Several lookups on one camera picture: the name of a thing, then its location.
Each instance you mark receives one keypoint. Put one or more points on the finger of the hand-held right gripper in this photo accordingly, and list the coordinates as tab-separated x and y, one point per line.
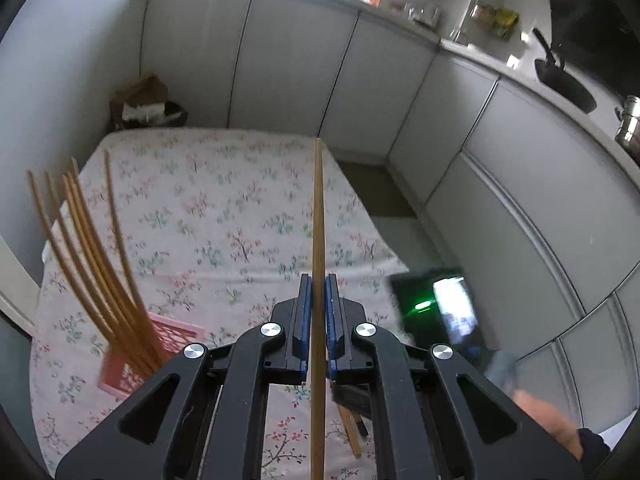
350	400

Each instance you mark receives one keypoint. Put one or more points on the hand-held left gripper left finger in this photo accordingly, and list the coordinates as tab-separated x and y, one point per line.
306	310

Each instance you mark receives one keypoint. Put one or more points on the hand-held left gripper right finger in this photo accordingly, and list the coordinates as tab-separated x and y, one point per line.
331	320

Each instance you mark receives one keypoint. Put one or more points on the single wooden chopstick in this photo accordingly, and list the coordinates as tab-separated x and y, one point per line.
318	210

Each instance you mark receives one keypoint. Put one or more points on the pink perforated plastic basket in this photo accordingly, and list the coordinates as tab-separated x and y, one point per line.
172	332

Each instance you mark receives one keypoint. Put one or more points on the bundle of wooden chopsticks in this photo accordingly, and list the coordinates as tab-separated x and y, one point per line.
100	280

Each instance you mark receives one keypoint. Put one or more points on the person's right forearm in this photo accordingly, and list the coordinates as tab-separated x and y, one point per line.
550	420

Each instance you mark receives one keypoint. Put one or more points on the floral tablecloth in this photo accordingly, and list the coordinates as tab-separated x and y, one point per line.
210	220

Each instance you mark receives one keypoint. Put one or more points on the black trash bin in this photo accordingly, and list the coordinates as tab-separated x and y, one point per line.
167	115

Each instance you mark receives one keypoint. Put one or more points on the white kitchen cabinet unit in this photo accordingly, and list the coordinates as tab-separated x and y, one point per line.
300	60

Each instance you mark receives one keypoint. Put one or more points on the black wok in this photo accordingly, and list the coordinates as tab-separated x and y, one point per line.
567	87

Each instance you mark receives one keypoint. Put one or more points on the steel pot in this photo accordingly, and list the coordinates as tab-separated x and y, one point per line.
630	125

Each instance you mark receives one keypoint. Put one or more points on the frosted glass sliding door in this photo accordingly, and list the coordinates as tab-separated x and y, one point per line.
20	300

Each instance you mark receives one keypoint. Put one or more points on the group of condiment bottles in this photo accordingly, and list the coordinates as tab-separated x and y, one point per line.
425	15

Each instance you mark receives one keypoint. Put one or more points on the yellow green packets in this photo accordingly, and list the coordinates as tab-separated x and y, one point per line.
497	20

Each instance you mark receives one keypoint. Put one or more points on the black range hood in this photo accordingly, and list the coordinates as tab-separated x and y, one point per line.
595	10

